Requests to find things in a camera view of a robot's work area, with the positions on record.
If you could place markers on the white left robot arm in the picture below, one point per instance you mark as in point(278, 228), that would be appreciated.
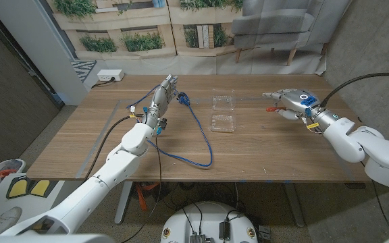
point(113, 172)

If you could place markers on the grey table leg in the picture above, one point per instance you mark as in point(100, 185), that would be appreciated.
point(123, 202)
point(294, 206)

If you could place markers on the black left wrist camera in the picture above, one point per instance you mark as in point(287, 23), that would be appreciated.
point(162, 123)

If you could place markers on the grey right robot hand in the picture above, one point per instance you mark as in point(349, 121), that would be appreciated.
point(299, 101)

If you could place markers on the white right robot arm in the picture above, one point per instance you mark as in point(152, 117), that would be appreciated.
point(366, 148)

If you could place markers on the white sneaker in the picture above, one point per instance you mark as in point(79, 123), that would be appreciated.
point(2, 221)

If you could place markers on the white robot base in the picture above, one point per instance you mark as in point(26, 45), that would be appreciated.
point(208, 212)

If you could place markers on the black power adapter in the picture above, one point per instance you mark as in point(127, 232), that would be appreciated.
point(224, 229)

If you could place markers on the small black box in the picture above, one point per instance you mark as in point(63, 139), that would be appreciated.
point(264, 233)

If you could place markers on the white bin with orange contents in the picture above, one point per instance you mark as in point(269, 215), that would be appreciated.
point(7, 167)

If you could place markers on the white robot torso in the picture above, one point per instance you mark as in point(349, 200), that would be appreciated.
point(46, 239)

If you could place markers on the printed garden backdrop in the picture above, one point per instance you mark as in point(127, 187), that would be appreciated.
point(147, 30)

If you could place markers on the clear plastic clamshell container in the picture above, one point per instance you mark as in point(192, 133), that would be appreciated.
point(223, 121)

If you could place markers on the white power strip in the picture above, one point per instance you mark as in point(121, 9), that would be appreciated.
point(110, 74)

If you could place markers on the yellow foot pedal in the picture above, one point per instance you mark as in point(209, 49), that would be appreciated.
point(18, 188)
point(42, 186)

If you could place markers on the chevron patterned mat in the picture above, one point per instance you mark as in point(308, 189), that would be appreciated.
point(82, 69)

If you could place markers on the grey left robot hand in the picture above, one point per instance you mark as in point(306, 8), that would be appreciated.
point(160, 99)

